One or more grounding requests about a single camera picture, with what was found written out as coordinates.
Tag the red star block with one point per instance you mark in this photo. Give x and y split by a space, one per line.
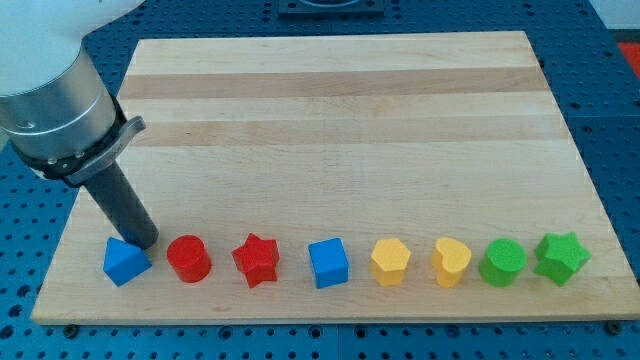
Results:
257 259

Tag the green cylinder block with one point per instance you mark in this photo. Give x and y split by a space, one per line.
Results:
502 262

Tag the red cylinder block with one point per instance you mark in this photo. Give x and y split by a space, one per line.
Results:
189 258

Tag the blue triangular prism block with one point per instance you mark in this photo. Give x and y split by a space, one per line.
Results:
123 261

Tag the yellow heart block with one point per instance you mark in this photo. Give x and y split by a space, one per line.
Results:
450 259

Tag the red object at right edge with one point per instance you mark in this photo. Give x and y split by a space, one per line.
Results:
631 52

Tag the light wooden board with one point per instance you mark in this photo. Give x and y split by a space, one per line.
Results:
368 137

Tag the dark square base plate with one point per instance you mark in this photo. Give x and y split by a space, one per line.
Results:
288 9

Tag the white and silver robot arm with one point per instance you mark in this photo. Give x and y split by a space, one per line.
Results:
57 112

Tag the blue cube block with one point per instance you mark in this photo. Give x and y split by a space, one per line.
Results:
329 261

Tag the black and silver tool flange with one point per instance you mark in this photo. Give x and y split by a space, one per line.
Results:
75 171

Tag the yellow hexagon block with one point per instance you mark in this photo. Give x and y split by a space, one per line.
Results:
389 261

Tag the green star block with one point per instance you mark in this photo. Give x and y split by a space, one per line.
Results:
560 257

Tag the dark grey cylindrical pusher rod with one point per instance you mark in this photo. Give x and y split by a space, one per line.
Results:
115 196

